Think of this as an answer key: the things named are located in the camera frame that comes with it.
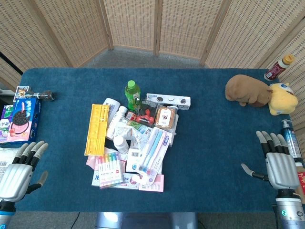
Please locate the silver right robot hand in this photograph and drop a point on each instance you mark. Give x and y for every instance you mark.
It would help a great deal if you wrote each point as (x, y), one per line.
(281, 170)

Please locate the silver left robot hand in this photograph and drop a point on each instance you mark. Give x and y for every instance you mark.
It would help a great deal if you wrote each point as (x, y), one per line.
(15, 176)

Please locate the yellow plastic box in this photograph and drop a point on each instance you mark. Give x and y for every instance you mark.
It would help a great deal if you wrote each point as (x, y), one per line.
(96, 130)

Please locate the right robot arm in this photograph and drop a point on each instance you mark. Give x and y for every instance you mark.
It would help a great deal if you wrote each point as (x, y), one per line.
(289, 210)

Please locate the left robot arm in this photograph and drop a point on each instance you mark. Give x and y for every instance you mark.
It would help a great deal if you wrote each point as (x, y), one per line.
(4, 213)

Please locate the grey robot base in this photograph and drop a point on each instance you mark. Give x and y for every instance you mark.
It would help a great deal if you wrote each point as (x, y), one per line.
(145, 220)

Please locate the white packet with barcode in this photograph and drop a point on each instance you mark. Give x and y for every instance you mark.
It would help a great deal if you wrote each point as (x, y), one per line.
(7, 157)

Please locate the blue pump bottle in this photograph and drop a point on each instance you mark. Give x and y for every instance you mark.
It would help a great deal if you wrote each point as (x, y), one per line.
(291, 140)

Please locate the purple box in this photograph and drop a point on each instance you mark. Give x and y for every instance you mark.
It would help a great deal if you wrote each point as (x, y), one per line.
(6, 124)

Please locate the blue Oreo cookie box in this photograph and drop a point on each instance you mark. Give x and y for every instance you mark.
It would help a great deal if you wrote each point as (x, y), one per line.
(23, 119)

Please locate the yellow plush toy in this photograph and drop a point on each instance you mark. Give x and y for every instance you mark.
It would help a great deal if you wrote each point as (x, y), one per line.
(283, 100)

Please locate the blue table cloth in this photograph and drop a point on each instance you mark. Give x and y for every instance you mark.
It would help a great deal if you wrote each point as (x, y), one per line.
(209, 155)

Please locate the pink plastic packet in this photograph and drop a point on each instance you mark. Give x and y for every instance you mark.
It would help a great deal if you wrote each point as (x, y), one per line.
(91, 161)

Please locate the small card package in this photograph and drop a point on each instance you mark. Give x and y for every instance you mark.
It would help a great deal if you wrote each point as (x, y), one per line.
(22, 91)

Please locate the brown plush toy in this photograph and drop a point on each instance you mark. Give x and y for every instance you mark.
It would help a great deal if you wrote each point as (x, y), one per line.
(245, 89)

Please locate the colourful highlighter pen pack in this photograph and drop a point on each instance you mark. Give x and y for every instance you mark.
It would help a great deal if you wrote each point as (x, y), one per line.
(109, 170)

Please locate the red-label bottle with yellow cap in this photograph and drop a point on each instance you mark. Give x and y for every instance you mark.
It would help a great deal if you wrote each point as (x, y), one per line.
(277, 68)

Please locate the small white pill bottle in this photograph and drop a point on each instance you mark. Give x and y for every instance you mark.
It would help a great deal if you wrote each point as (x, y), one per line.
(121, 144)

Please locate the white plastic bottle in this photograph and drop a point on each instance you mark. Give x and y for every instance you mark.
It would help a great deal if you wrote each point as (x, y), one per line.
(112, 103)
(115, 124)

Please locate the white toothpaste box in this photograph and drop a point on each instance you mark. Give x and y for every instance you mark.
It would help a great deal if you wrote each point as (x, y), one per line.
(129, 183)

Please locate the white tissue pack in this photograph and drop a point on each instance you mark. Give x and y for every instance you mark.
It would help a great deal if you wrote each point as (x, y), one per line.
(133, 159)

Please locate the pink cardboard box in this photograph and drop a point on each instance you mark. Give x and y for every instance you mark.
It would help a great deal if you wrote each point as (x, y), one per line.
(155, 184)

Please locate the brown cake packet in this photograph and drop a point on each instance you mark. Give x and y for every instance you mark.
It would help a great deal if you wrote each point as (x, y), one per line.
(165, 117)

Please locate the crumpled white snack packet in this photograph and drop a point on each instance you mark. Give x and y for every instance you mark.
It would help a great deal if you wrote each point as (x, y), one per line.
(134, 131)

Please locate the toothbrush three-pack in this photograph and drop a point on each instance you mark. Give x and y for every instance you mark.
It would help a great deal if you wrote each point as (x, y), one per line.
(153, 152)

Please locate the small red packet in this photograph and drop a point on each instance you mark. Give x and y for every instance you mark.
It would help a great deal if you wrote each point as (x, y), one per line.
(130, 116)

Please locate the white Oreo cookie box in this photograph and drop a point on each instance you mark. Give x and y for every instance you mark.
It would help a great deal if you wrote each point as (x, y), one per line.
(169, 100)

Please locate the green tea bottle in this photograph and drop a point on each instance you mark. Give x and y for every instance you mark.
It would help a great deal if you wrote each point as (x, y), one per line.
(132, 95)

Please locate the black packet with red pieces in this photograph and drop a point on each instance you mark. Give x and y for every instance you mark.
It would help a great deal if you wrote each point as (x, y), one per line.
(146, 112)

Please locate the woven folding screen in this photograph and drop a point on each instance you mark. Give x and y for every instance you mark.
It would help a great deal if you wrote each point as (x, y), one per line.
(131, 23)

